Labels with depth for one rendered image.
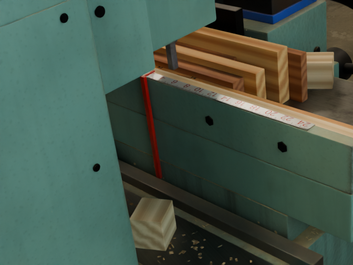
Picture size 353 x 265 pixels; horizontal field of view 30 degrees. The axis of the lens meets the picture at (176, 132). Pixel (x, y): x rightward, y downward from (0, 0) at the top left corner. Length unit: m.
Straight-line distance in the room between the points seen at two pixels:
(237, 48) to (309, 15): 0.15
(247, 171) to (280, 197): 0.05
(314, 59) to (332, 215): 0.23
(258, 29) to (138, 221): 0.30
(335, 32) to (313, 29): 2.44
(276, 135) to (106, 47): 0.19
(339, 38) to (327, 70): 2.49
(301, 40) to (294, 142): 0.29
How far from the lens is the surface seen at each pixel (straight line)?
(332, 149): 0.64
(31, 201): 0.58
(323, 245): 0.77
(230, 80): 0.77
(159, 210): 0.75
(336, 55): 1.09
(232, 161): 0.74
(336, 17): 3.58
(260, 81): 0.77
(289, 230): 0.74
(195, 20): 0.77
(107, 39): 0.64
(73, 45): 0.56
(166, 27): 0.74
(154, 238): 0.75
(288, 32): 0.90
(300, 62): 0.79
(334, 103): 0.81
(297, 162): 0.67
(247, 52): 0.81
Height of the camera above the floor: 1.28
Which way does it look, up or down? 30 degrees down
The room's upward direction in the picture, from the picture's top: 8 degrees counter-clockwise
